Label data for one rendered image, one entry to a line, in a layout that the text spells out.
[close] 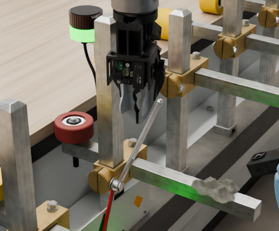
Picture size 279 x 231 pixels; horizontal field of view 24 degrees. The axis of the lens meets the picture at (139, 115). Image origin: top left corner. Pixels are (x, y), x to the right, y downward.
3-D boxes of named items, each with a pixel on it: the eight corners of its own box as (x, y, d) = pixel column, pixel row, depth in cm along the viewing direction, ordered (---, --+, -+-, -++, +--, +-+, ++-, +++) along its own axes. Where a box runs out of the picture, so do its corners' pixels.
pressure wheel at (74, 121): (102, 162, 142) (101, 115, 136) (79, 180, 136) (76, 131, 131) (73, 152, 146) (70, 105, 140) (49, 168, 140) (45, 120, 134)
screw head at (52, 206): (61, 207, 116) (60, 201, 116) (53, 213, 115) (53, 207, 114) (51, 203, 117) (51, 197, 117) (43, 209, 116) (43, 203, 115)
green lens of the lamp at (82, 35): (110, 34, 120) (109, 22, 119) (90, 44, 116) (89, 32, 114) (83, 27, 123) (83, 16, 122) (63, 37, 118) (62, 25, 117)
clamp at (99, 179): (147, 166, 136) (147, 145, 134) (108, 198, 126) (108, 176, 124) (125, 158, 139) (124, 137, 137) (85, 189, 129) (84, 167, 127)
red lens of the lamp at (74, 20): (109, 20, 119) (109, 9, 118) (89, 31, 114) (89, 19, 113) (83, 14, 122) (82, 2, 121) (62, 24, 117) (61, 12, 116)
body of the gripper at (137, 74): (104, 89, 107) (103, 18, 102) (119, 68, 115) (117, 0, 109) (151, 94, 106) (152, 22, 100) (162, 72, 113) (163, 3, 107)
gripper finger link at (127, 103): (113, 134, 113) (112, 85, 109) (122, 118, 118) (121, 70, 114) (131, 136, 112) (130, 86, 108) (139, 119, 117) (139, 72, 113)
